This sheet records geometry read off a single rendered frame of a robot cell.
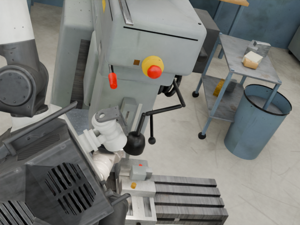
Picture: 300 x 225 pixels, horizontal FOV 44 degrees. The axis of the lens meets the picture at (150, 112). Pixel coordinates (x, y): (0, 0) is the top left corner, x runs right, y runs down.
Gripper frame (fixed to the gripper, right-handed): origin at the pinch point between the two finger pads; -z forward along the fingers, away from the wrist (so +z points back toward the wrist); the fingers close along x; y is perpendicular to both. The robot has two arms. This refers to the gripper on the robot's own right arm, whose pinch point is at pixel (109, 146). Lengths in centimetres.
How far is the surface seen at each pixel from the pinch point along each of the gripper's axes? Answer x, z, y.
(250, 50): -80, -235, 31
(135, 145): -10.8, 22.7, -24.2
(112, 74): 2, 25, -47
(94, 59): 14.4, -5.4, -32.9
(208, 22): -21, -36, -50
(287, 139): -164, -248, 120
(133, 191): -15.3, 2.9, 16.9
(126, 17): 1, 28, -66
